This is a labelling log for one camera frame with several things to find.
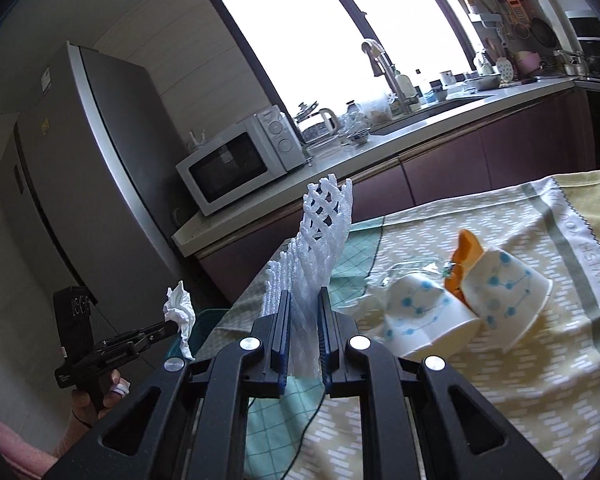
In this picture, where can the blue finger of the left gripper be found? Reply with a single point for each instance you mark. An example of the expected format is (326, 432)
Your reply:
(145, 338)

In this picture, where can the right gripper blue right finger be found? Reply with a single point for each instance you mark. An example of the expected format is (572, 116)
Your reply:
(419, 419)

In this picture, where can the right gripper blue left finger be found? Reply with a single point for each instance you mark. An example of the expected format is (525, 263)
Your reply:
(188, 420)

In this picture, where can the white tissue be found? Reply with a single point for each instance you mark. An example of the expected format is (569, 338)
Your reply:
(179, 309)

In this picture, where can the blue dotted paper cup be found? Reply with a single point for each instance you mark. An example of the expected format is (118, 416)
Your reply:
(506, 294)
(419, 318)

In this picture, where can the green clear plastic wrapper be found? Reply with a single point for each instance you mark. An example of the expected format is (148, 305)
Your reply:
(431, 269)

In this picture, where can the orange peel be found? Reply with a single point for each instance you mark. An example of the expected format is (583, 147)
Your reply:
(469, 250)

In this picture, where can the white foam fruit net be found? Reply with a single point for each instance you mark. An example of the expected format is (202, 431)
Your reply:
(305, 266)

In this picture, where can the pink forearm sleeve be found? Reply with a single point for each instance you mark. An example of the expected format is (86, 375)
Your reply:
(28, 462)

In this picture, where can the teal trash bin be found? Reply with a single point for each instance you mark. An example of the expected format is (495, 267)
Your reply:
(205, 323)

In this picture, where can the kitchen counter with cabinets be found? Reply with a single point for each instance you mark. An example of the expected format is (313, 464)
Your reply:
(513, 136)

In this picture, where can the kitchen faucet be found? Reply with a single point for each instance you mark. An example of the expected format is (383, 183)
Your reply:
(382, 67)

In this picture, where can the person's left hand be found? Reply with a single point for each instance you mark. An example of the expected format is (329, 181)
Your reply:
(94, 403)

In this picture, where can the patterned tablecloth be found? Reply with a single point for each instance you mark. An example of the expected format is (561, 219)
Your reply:
(548, 385)

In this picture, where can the grey refrigerator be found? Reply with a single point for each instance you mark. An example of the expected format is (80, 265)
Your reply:
(89, 183)

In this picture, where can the white microwave oven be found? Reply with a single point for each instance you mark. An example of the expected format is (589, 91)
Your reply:
(241, 159)

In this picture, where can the glass electric kettle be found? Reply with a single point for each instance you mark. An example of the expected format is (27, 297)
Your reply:
(314, 121)

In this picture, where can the small patterned bowl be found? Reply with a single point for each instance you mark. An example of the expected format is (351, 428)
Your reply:
(360, 136)

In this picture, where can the soap dispenser bottle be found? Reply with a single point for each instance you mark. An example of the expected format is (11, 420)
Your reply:
(406, 86)

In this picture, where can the pink basin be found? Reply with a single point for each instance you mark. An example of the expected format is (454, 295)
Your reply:
(527, 62)

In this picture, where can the black frying pan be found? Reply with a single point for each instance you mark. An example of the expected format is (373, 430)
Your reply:
(543, 33)

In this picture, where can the window frame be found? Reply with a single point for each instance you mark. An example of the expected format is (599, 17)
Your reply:
(310, 51)

